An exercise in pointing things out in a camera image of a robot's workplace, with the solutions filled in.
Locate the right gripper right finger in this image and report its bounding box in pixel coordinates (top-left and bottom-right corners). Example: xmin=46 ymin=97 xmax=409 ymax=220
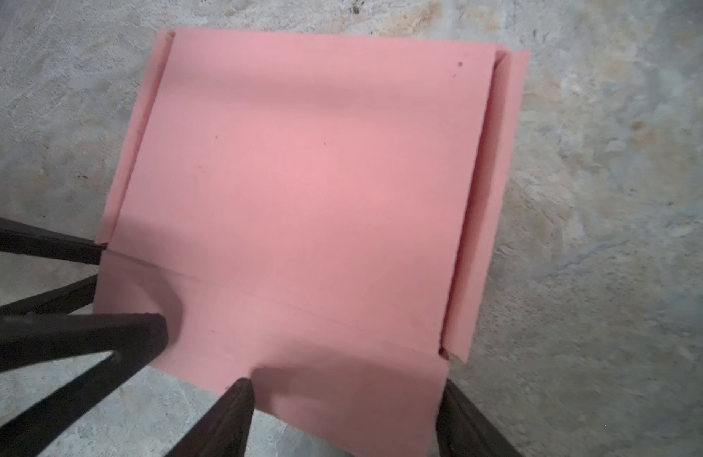
xmin=435 ymin=379 xmax=522 ymax=457

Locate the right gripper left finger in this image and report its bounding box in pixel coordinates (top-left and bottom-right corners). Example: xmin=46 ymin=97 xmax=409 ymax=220
xmin=168 ymin=378 xmax=254 ymax=457

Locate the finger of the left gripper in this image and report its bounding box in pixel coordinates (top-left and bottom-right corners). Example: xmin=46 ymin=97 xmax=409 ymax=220
xmin=0 ymin=313 xmax=169 ymax=456
xmin=0 ymin=217 xmax=104 ymax=314

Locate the pink paper box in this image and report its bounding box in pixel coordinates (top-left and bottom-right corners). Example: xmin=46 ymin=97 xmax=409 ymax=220
xmin=94 ymin=28 xmax=530 ymax=456

